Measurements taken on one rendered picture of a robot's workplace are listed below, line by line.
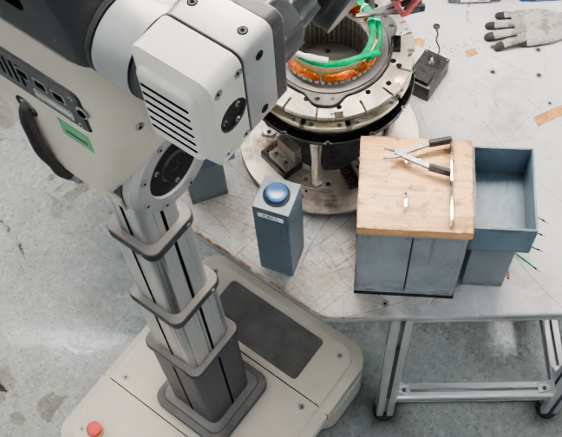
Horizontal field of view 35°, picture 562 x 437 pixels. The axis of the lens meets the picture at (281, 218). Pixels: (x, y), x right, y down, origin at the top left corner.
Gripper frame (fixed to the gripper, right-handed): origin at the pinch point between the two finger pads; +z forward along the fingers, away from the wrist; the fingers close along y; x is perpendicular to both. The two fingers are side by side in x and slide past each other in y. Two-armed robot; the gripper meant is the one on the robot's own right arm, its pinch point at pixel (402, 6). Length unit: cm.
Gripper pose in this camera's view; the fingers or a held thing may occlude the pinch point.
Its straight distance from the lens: 170.0
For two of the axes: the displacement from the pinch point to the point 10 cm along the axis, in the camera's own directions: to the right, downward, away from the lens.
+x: -9.7, 2.3, -0.3
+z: 0.8, 4.8, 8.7
